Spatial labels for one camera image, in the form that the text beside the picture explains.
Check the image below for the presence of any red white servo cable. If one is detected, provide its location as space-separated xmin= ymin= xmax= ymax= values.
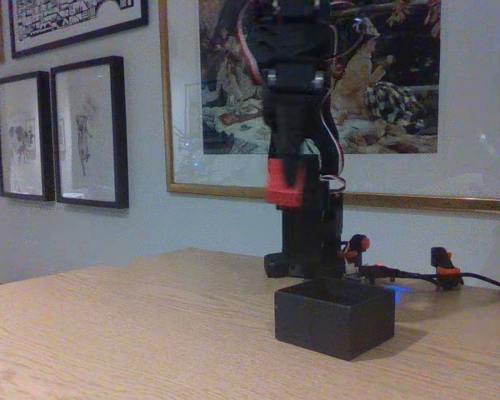
xmin=318 ymin=87 xmax=348 ymax=193
xmin=228 ymin=0 xmax=264 ymax=84

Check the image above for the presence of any black box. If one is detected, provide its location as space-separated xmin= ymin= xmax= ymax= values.
xmin=273 ymin=277 xmax=397 ymax=362

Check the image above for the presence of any black power cable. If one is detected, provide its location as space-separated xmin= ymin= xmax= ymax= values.
xmin=357 ymin=266 xmax=500 ymax=293

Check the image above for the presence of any black-framed town print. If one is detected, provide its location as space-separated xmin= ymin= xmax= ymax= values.
xmin=7 ymin=0 xmax=150 ymax=59

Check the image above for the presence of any black-framed sketch drawing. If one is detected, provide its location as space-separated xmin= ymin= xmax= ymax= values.
xmin=0 ymin=70 xmax=56 ymax=203

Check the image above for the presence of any black orange table clamp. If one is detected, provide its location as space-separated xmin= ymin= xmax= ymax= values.
xmin=337 ymin=233 xmax=372 ymax=268
xmin=429 ymin=246 xmax=464 ymax=293

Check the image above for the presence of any large gold-framed painting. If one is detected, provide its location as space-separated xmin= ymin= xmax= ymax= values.
xmin=157 ymin=0 xmax=500 ymax=216

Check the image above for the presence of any black-framed figure drawing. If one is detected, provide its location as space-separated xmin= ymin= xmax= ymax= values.
xmin=49 ymin=55 xmax=130 ymax=209

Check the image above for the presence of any motor controller board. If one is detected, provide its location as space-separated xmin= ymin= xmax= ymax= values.
xmin=343 ymin=260 xmax=401 ymax=287

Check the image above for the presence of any red cube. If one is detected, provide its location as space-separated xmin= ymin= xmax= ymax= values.
xmin=263 ymin=157 xmax=308 ymax=209

